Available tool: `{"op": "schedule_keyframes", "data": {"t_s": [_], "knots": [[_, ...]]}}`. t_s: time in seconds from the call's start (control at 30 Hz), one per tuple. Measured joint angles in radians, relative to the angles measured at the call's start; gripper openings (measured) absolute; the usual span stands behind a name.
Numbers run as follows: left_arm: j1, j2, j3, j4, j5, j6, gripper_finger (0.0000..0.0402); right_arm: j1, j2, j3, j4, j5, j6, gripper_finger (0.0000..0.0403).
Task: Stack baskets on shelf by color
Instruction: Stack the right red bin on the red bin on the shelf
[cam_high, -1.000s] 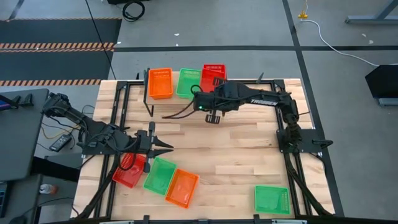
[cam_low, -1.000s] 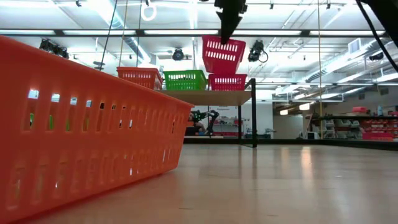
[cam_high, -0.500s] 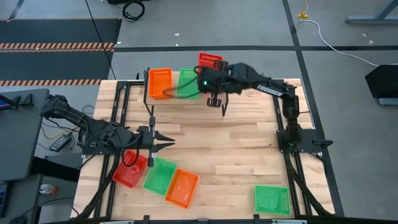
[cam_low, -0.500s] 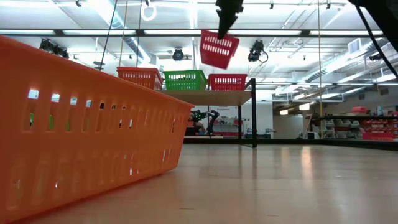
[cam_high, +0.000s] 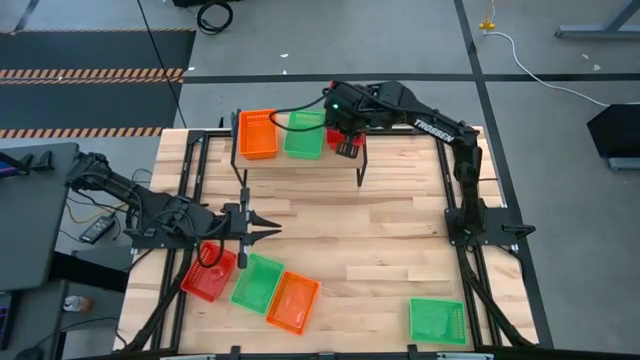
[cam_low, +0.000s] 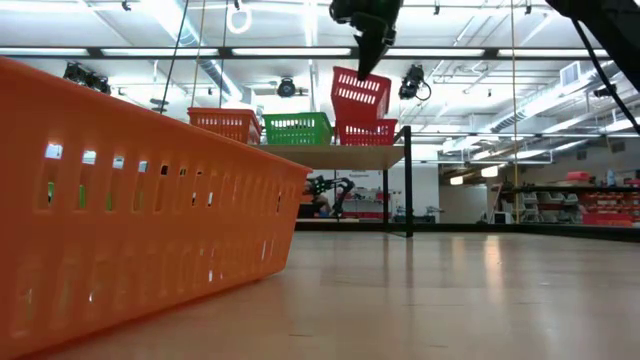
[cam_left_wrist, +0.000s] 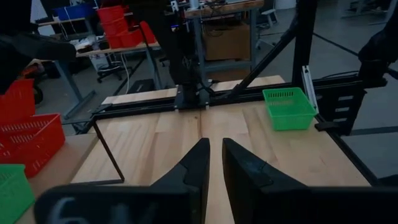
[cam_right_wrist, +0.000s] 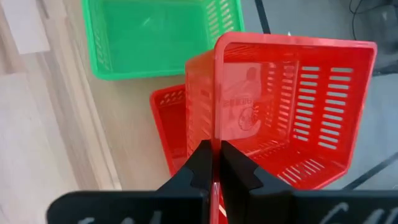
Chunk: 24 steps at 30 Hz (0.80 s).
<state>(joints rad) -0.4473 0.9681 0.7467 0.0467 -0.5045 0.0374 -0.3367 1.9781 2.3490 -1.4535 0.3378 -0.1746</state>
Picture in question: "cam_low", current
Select long black cable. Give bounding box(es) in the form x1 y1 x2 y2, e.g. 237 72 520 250
158 0 191 115

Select red plastic basket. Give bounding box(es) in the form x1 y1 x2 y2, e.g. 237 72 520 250
335 118 399 147
330 65 393 126

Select black overhead camera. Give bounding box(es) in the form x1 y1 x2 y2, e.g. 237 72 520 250
276 76 298 99

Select red storage bin rack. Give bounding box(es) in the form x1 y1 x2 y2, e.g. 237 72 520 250
579 189 640 227

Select wooden shelf black legs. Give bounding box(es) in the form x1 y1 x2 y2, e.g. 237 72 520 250
249 124 415 239

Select black aluminium rig frame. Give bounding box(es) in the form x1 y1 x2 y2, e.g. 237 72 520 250
294 221 640 244

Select yellow hanging power cord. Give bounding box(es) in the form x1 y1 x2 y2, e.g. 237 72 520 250
508 0 520 225

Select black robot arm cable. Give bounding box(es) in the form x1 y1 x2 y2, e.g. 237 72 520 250
569 17 640 140

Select grey storage bin rack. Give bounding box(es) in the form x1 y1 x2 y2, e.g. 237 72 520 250
518 191 581 224

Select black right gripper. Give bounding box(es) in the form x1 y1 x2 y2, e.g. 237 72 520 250
328 0 404 82

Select orange plastic basket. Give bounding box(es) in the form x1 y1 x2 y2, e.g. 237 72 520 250
0 56 314 360
189 113 262 146
187 106 263 117

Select white cable loop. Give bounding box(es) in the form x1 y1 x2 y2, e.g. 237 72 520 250
225 3 254 36

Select green plastic basket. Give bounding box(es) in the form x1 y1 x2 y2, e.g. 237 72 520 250
262 111 334 147
46 180 146 212

